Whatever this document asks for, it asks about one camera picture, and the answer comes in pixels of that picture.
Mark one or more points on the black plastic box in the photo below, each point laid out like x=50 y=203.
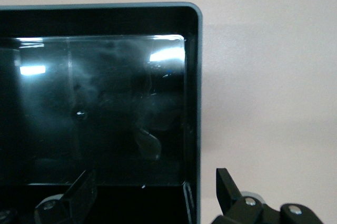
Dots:
x=105 y=116

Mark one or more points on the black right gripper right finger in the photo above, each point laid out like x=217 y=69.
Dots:
x=226 y=192

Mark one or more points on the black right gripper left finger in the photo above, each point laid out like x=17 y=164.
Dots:
x=79 y=197

